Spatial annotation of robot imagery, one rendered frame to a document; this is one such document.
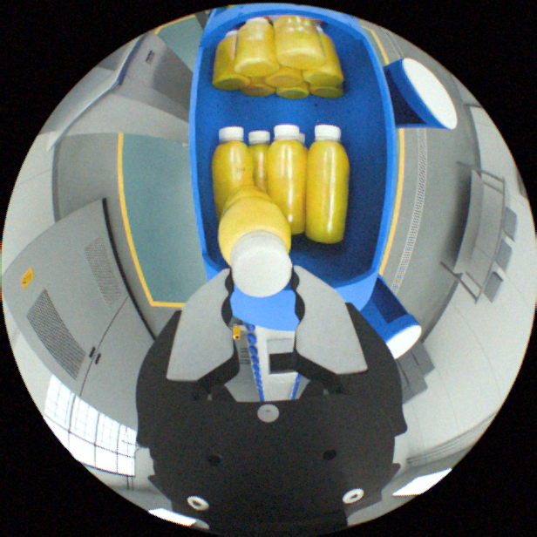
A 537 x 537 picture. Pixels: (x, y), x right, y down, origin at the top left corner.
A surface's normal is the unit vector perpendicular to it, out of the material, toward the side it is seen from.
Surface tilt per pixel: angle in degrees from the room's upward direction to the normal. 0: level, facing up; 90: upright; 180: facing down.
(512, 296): 90
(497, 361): 90
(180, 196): 0
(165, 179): 0
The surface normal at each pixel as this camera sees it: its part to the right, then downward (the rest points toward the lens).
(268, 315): -0.29, 0.51
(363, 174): -0.97, 0.15
